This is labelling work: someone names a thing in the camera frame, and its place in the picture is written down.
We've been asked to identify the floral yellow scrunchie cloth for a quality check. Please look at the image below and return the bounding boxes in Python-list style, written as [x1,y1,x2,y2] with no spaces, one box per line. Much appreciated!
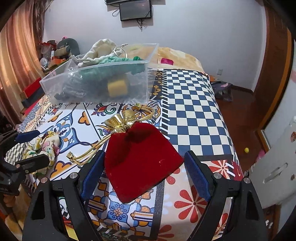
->
[22,131,60,175]

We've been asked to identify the grey gloves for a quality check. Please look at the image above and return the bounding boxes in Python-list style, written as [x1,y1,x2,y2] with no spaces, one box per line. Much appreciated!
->
[54,70,93,102]

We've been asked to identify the green knitted cloth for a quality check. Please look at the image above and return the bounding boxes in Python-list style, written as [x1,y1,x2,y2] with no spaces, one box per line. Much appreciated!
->
[82,56,145,81]

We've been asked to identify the clear plastic storage bin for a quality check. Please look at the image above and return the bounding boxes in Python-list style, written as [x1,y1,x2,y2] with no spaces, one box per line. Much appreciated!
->
[40,44,159,105]

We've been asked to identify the white drawstring pouch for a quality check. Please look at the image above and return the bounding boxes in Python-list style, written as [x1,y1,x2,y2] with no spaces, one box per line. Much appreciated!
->
[71,39,128,68]

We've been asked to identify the patterned bed cover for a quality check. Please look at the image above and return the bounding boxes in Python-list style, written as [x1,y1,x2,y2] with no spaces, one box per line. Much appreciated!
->
[4,68,244,241]

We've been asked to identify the red box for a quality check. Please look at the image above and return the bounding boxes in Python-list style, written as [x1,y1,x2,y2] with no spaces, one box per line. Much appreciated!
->
[20,77,42,100]

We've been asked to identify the white wardrobe with hearts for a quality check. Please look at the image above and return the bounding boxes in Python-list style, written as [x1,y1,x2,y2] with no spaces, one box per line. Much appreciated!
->
[248,39,296,232]

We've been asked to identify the striped orange curtain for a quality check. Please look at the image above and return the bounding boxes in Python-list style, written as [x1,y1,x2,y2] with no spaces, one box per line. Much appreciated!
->
[1,1,47,125]

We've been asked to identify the grey plush toy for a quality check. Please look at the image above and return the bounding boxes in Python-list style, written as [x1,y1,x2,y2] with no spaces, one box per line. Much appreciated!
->
[54,38,80,58]

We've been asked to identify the yellow sponge block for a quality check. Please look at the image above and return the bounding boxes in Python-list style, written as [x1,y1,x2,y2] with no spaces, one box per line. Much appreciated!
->
[107,78,128,98]

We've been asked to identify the red velvet gold pouch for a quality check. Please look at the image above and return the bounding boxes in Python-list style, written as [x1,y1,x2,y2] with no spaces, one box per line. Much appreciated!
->
[67,103,184,203]

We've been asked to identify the brown wooden door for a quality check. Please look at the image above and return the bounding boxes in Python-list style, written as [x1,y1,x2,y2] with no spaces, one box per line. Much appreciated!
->
[253,4,293,144]

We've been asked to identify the purple bag on floor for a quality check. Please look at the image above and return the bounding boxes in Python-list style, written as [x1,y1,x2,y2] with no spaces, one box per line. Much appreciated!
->
[211,81,233,102]

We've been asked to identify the orange fleece blanket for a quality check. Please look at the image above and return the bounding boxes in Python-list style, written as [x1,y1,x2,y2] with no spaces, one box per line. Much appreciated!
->
[125,44,205,73]

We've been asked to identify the wall mounted black television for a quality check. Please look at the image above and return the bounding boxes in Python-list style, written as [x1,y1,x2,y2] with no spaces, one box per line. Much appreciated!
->
[105,0,152,6]

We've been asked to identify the small wall monitor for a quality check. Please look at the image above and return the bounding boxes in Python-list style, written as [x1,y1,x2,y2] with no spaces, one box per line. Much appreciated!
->
[119,0,152,22]

